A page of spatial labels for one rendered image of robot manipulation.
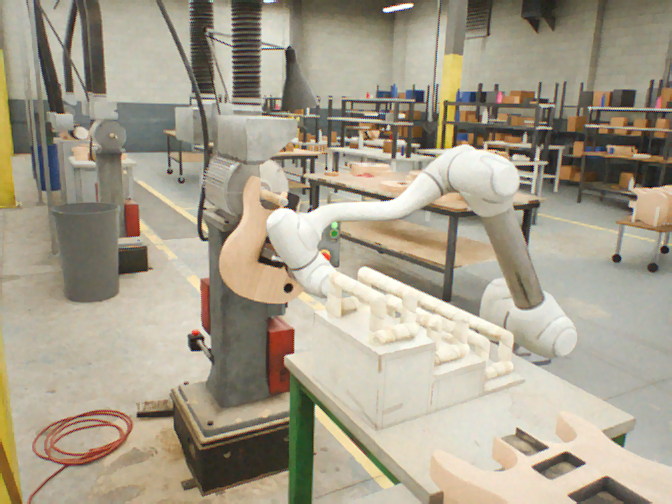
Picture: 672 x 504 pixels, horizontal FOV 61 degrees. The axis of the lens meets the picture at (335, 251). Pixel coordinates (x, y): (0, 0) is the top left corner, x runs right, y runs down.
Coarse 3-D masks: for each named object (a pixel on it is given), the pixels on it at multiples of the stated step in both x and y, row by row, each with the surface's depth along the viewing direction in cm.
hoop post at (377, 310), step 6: (372, 306) 114; (378, 306) 114; (384, 306) 114; (372, 312) 115; (378, 312) 114; (384, 312) 115; (372, 318) 115; (378, 318) 114; (384, 318) 115; (372, 324) 115; (378, 324) 115; (372, 330) 115; (378, 330) 115; (372, 342) 116
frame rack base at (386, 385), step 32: (320, 320) 131; (352, 320) 129; (320, 352) 133; (352, 352) 121; (384, 352) 113; (416, 352) 117; (352, 384) 122; (384, 384) 114; (416, 384) 119; (384, 416) 117; (416, 416) 122
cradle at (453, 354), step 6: (444, 348) 127; (450, 348) 127; (456, 348) 128; (462, 348) 129; (468, 348) 130; (438, 354) 125; (444, 354) 126; (450, 354) 126; (456, 354) 127; (462, 354) 129; (438, 360) 125; (444, 360) 126
